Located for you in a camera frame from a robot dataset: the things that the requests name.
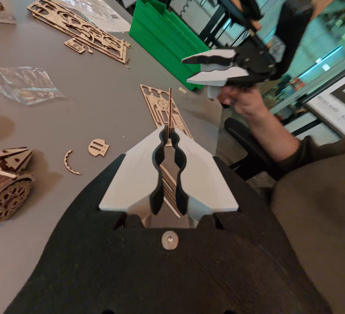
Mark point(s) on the wooden sidecar model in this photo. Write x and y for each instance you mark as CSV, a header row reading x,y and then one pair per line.
x,y
13,195

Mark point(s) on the printed white page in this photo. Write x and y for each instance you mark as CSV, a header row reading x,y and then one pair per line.
x,y
331,104

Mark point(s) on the grey desk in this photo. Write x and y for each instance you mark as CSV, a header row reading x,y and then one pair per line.
x,y
94,98

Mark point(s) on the printed instruction sheet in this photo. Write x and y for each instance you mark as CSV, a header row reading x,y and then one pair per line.
x,y
80,4

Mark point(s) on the small wooden hook piece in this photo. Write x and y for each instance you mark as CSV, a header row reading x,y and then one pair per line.
x,y
89,49

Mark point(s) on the narrow wooden puzzle sheet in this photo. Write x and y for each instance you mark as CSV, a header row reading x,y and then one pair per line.
x,y
159,114

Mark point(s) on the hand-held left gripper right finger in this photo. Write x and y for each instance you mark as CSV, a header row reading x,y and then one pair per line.
x,y
207,184

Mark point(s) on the person's right hand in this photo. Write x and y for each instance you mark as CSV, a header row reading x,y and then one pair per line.
x,y
248,102

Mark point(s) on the black office chair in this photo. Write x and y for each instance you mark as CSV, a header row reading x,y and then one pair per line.
x,y
248,144

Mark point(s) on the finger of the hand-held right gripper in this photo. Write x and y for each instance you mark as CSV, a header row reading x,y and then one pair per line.
x,y
218,56
215,77

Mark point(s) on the person's tan clothing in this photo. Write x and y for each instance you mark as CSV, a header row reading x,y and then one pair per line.
x,y
310,225

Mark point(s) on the curved toothed wooden piece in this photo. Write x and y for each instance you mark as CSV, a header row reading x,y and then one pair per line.
x,y
66,162

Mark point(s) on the green plastic crate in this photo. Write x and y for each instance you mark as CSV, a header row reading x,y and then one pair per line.
x,y
161,36

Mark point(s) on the round slotted wooden piece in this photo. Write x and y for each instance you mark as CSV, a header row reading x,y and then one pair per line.
x,y
103,147

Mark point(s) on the clear plastic bag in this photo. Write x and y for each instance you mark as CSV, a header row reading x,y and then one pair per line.
x,y
27,85

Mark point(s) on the thin wooden puzzle piece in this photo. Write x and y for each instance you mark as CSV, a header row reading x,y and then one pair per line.
x,y
170,112

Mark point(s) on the person's right forearm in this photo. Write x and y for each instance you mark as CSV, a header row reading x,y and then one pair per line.
x,y
277,133

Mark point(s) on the stacked wooden puzzle sheets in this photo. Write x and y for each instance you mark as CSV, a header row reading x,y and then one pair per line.
x,y
58,19

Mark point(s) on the small slotted rectangular wooden piece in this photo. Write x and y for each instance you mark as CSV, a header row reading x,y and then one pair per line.
x,y
69,42

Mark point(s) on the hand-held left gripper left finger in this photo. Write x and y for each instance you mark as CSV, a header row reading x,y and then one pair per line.
x,y
129,182

